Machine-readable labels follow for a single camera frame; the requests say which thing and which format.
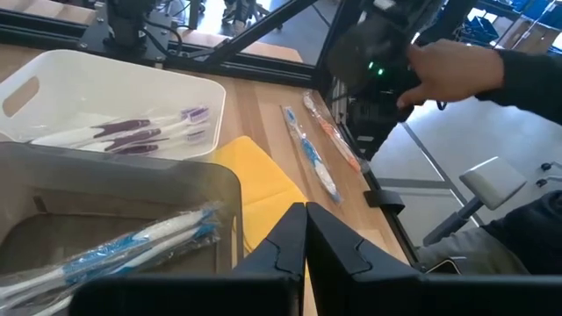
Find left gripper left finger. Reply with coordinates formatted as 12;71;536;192
68;201;307;316

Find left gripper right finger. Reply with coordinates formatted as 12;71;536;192
306;201;562;316

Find red toothbrush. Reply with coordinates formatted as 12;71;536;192
301;90;371;175

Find grey translucent plastic bin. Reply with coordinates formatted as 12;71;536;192
0;140;245;316

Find white plastic bin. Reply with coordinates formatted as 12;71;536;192
0;48;227;162

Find person's hand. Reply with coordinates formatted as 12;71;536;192
396;38;506;111

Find yellow folded cloth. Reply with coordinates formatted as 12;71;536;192
213;134;318;316

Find blue storage shelf rack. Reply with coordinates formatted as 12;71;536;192
456;0;562;43

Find cardboard box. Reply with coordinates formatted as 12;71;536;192
500;16;562;56

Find grey stool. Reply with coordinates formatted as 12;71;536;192
422;156;528;247

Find person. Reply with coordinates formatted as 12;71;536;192
416;47;562;277

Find black chair casters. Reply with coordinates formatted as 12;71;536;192
535;160;562;189

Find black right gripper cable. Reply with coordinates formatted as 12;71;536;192
144;19;185;58

